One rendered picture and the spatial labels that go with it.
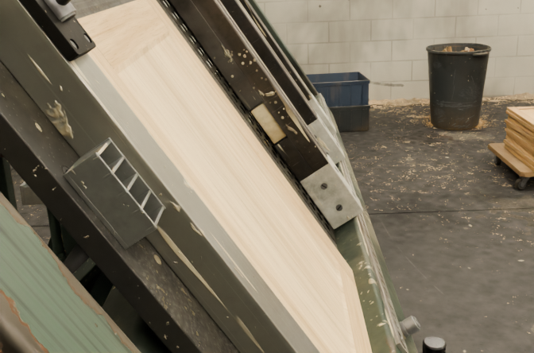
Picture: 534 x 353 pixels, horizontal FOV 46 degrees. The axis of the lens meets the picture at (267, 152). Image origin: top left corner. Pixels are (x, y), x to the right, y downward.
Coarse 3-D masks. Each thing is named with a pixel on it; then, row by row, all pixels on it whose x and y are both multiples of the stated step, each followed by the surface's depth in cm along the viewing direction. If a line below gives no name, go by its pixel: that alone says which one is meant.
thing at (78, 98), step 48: (0, 0) 44; (0, 48) 45; (48, 48) 45; (48, 96) 46; (96, 96) 46; (96, 144) 47; (144, 144) 49; (192, 192) 53; (192, 240) 49; (192, 288) 51; (240, 288) 51; (240, 336) 52; (288, 336) 53
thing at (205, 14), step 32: (192, 0) 113; (192, 32) 114; (224, 32) 114; (224, 64) 116; (256, 64) 116; (256, 96) 118; (288, 128) 120; (288, 160) 122; (320, 160) 121; (320, 192) 123; (352, 192) 126
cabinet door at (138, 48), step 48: (144, 0) 88; (96, 48) 59; (144, 48) 74; (144, 96) 64; (192, 96) 82; (192, 144) 69; (240, 144) 90; (240, 192) 75; (288, 192) 99; (240, 240) 64; (288, 240) 82; (288, 288) 70; (336, 288) 91; (336, 336) 76
